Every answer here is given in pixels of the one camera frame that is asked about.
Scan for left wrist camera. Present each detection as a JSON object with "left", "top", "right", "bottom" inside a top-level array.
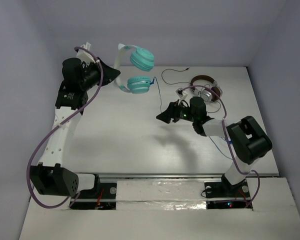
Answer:
[{"left": 74, "top": 42, "right": 97, "bottom": 65}]

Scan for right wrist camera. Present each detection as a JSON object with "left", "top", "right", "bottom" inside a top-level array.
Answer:
[{"left": 175, "top": 88, "right": 188, "bottom": 106}]

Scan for teal cat-ear headphones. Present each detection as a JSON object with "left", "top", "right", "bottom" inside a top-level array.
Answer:
[{"left": 113, "top": 43, "right": 155, "bottom": 95}]

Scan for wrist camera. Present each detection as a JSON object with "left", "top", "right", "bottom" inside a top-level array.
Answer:
[
  {"left": 74, "top": 42, "right": 97, "bottom": 65},
  {"left": 175, "top": 88, "right": 188, "bottom": 106}
]

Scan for brown silver headphones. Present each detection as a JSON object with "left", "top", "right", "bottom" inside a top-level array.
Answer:
[{"left": 189, "top": 74, "right": 224, "bottom": 103}]

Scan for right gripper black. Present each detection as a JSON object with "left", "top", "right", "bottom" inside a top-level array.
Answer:
[{"left": 156, "top": 99, "right": 197, "bottom": 125}]

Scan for blue headphone cable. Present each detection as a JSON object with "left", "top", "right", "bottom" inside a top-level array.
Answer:
[{"left": 151, "top": 76, "right": 235, "bottom": 160}]

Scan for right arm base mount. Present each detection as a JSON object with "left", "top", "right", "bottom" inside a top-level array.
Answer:
[{"left": 200, "top": 180, "right": 252, "bottom": 210}]

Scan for white foam board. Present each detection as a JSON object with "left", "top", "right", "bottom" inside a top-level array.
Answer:
[{"left": 20, "top": 177, "right": 300, "bottom": 240}]

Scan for black headphone cable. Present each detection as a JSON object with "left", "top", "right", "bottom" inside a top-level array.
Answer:
[{"left": 161, "top": 67, "right": 222, "bottom": 113}]

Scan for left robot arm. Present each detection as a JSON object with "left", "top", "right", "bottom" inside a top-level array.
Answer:
[{"left": 29, "top": 57, "right": 121, "bottom": 197}]

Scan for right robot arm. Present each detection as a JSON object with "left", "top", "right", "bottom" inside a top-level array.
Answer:
[{"left": 156, "top": 97, "right": 273, "bottom": 197}]

